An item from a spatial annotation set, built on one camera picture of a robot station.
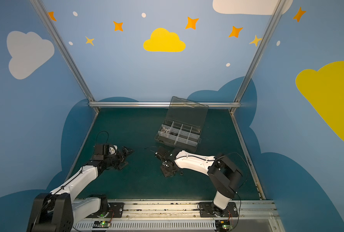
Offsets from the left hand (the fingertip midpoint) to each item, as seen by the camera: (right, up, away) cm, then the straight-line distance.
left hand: (134, 154), depth 86 cm
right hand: (+22, -9, +1) cm, 23 cm away
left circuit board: (-12, -31, -15) cm, 37 cm away
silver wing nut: (+18, +14, +19) cm, 29 cm away
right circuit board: (+49, -32, -15) cm, 60 cm away
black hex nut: (+29, -11, +1) cm, 31 cm away
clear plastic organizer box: (+30, +17, +20) cm, 40 cm away
